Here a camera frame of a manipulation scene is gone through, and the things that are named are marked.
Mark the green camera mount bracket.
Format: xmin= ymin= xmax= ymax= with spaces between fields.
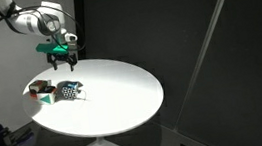
xmin=35 ymin=38 xmax=71 ymax=58

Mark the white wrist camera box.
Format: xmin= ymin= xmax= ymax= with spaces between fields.
xmin=63 ymin=31 xmax=79 ymax=46

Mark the blue dotted plush cube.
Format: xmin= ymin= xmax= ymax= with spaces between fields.
xmin=56 ymin=78 xmax=86 ymax=103

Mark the teal triangle plush cube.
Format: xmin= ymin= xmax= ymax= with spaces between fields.
xmin=35 ymin=85 xmax=60 ymax=107

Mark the orange green plush cube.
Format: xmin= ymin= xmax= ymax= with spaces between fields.
xmin=27 ymin=78 xmax=54 ymax=99

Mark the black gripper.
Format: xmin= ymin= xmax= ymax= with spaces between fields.
xmin=45 ymin=48 xmax=80 ymax=75

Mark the black clamp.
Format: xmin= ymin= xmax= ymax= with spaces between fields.
xmin=8 ymin=125 xmax=37 ymax=146

